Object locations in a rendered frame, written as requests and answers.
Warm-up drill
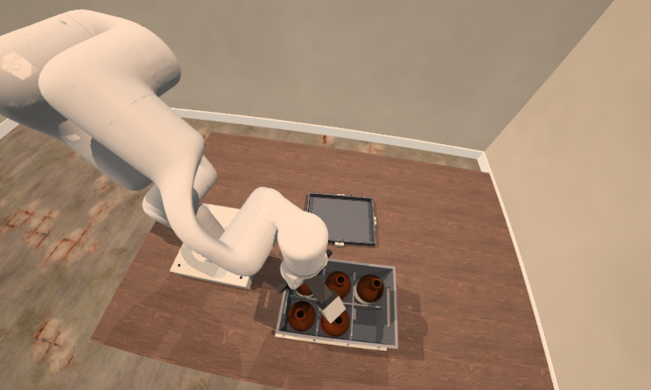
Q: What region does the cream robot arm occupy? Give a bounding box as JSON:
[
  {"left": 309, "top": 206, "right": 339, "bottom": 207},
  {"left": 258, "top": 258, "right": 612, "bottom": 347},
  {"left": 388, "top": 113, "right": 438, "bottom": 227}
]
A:
[{"left": 0, "top": 10, "right": 346, "bottom": 324}]

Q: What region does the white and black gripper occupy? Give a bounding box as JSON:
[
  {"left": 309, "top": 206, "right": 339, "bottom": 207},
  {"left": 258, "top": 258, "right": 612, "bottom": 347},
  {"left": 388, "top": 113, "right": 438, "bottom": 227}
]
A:
[{"left": 276, "top": 249, "right": 333, "bottom": 294}]

